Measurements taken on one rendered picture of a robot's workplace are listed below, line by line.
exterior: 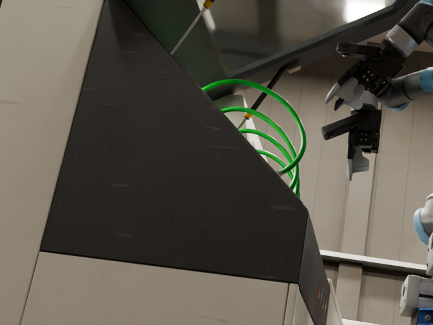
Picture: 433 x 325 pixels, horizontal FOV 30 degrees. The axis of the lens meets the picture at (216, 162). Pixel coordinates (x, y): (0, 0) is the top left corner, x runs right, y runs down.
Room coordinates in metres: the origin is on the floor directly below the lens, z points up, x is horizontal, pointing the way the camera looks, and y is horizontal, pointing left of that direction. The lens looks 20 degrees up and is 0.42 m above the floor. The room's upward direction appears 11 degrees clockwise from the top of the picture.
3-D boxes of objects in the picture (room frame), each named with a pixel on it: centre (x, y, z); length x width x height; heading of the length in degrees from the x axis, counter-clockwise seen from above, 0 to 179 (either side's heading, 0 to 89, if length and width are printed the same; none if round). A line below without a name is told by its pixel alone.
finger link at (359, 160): (2.04, -0.38, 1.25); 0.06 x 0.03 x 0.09; 75
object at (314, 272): (1.96, -0.28, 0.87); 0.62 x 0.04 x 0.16; 165
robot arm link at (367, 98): (2.06, -0.38, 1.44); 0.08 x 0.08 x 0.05
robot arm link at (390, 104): (2.11, -0.47, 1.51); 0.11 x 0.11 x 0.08; 36
